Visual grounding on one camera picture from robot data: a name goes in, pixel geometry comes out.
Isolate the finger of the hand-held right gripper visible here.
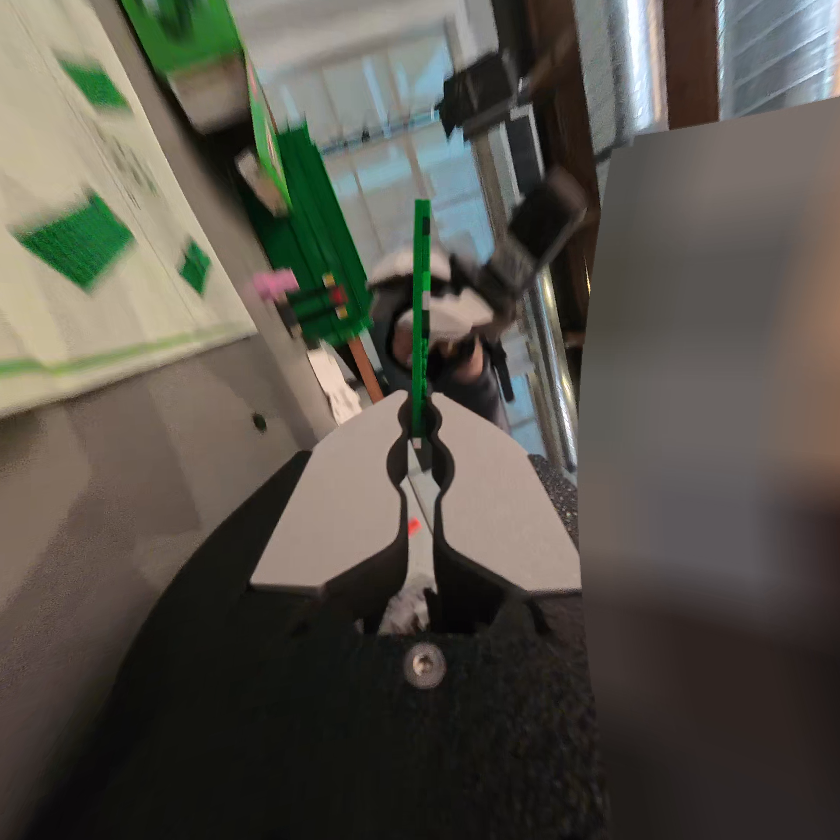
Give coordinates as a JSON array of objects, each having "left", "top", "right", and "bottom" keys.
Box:
[
  {"left": 428, "top": 293, "right": 496, "bottom": 338},
  {"left": 369, "top": 251, "right": 456, "bottom": 286}
]

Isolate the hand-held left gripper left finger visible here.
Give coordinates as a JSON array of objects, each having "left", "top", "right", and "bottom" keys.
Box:
[{"left": 250, "top": 390, "right": 413, "bottom": 599}]

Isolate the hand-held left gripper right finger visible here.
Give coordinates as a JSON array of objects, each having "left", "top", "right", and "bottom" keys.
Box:
[{"left": 428, "top": 392, "right": 582, "bottom": 602}]

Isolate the green studded brick plate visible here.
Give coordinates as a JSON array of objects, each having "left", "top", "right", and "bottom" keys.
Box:
[{"left": 409, "top": 197, "right": 435, "bottom": 442}]

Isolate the black brick tower model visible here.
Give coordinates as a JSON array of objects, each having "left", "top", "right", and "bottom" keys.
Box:
[{"left": 281, "top": 273, "right": 358, "bottom": 347}]

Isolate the green plastic bin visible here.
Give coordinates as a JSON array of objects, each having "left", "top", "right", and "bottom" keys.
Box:
[{"left": 247, "top": 119, "right": 378, "bottom": 351}]

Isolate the small pink brick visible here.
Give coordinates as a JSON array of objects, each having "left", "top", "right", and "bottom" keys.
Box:
[{"left": 252, "top": 268, "right": 301, "bottom": 304}]

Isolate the green brick set box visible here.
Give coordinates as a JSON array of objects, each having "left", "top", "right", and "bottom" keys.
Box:
[{"left": 122, "top": 0, "right": 253, "bottom": 130}]

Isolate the building instruction booklet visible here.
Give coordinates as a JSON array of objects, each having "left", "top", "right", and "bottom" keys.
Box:
[{"left": 0, "top": 0, "right": 258, "bottom": 418}]

